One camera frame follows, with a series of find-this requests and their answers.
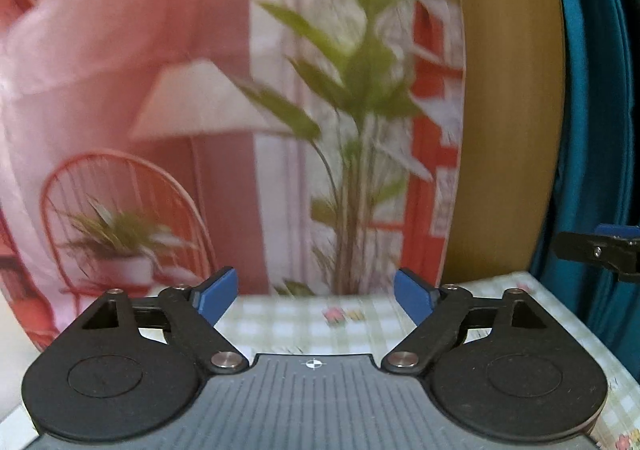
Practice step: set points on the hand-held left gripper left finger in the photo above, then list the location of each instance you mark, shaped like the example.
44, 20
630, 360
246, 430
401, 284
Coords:
220, 295

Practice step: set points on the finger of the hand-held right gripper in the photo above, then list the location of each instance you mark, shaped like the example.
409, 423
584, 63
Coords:
617, 230

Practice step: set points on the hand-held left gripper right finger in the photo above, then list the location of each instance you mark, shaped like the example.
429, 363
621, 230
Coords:
412, 295

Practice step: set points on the green checked rabbit tablecloth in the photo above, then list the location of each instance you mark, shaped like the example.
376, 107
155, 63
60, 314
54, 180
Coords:
310, 325

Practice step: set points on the teal curtain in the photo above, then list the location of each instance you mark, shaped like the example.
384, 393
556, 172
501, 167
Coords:
590, 80

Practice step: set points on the yellow wooden panel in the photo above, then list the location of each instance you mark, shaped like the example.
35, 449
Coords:
505, 80

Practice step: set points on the printed backdrop cloth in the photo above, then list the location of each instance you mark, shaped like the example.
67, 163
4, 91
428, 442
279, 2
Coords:
125, 30

